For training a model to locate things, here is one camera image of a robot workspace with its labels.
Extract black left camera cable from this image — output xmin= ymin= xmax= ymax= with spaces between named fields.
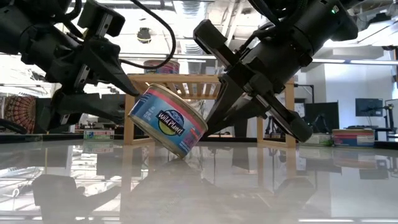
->
xmin=119 ymin=0 xmax=177 ymax=70

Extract dark wall monitor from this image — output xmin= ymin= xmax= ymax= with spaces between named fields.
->
xmin=355 ymin=98 xmax=384 ymax=118

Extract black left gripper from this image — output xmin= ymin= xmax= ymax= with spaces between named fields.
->
xmin=21 ymin=26 xmax=140 ymax=131

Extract wooden slatted shelf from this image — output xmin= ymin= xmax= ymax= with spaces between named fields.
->
xmin=123 ymin=73 xmax=297 ymax=149

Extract black stand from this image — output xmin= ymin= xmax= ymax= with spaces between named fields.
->
xmin=362 ymin=103 xmax=396 ymax=133

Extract black screen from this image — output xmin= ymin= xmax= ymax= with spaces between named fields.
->
xmin=304 ymin=101 xmax=340 ymax=133

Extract black panel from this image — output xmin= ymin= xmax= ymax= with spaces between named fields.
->
xmin=233 ymin=118 xmax=249 ymax=138

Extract salmon can blue red label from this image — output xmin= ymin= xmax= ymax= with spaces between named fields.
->
xmin=143 ymin=59 xmax=180 ymax=75
xmin=331 ymin=128 xmax=376 ymax=149
xmin=127 ymin=83 xmax=208 ymax=159

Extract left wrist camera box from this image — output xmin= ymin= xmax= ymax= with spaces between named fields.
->
xmin=77 ymin=1 xmax=126 ymax=38

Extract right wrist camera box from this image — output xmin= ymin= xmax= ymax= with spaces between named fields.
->
xmin=192 ymin=19 xmax=240 ymax=68

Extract black camera cable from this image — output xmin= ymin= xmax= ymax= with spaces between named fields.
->
xmin=239 ymin=0 xmax=308 ymax=50
xmin=119 ymin=0 xmax=177 ymax=70

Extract ceiling light strip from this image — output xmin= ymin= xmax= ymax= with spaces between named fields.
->
xmin=312 ymin=57 xmax=346 ymax=63
xmin=349 ymin=59 xmax=398 ymax=66

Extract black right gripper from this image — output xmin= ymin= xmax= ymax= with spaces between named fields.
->
xmin=205 ymin=46 xmax=313 ymax=143

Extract red patterned cloth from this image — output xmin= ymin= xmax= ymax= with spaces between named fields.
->
xmin=2 ymin=95 xmax=37 ymax=134

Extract silver ventilation duct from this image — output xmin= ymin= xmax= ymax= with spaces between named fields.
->
xmin=183 ymin=42 xmax=205 ymax=56

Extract white poster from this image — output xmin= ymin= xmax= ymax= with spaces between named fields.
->
xmin=294 ymin=102 xmax=306 ymax=119

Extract black round ceiling device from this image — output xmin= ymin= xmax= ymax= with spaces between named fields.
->
xmin=136 ymin=27 xmax=152 ymax=44

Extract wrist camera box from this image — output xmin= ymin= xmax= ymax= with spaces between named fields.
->
xmin=192 ymin=19 xmax=240 ymax=68
xmin=77 ymin=1 xmax=126 ymax=38

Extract black right camera cable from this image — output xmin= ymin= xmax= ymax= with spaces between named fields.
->
xmin=239 ymin=0 xmax=308 ymax=50

